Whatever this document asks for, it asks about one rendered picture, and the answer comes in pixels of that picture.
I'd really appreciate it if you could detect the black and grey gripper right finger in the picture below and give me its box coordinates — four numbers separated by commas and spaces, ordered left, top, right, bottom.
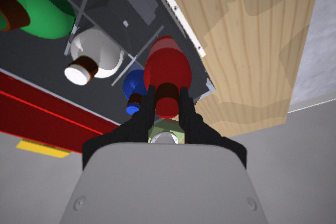
178, 87, 247, 169

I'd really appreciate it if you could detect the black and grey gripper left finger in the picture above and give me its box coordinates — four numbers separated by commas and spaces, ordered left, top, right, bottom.
82, 85, 156, 172

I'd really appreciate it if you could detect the green bottle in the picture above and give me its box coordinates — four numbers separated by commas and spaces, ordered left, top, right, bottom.
0, 0, 79, 39

